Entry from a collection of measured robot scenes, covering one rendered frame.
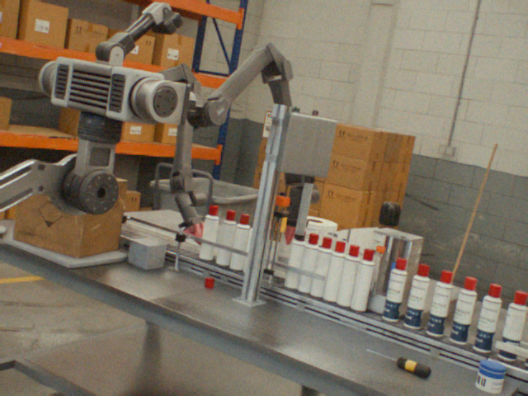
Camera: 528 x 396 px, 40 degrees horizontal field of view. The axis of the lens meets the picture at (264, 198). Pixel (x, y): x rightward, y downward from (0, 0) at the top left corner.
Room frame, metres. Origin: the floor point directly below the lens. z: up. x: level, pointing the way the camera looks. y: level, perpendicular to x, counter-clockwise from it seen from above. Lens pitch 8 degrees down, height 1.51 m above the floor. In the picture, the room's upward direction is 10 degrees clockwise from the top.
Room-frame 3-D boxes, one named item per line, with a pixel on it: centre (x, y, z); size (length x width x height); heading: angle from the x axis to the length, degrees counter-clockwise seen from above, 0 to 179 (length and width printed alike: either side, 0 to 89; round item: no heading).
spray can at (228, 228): (2.63, 0.11, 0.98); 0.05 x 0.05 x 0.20
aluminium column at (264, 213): (2.39, -0.01, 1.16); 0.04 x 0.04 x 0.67; 58
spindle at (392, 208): (2.95, -0.51, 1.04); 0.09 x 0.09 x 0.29
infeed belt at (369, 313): (2.53, -0.05, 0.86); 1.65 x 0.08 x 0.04; 58
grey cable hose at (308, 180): (2.36, -0.13, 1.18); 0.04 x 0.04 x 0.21
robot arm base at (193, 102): (2.21, 0.28, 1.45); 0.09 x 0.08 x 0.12; 49
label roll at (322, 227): (3.11, -0.23, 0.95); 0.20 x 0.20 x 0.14
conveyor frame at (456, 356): (2.53, -0.05, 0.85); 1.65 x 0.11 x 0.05; 58
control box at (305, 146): (2.40, -0.09, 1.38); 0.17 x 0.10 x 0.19; 113
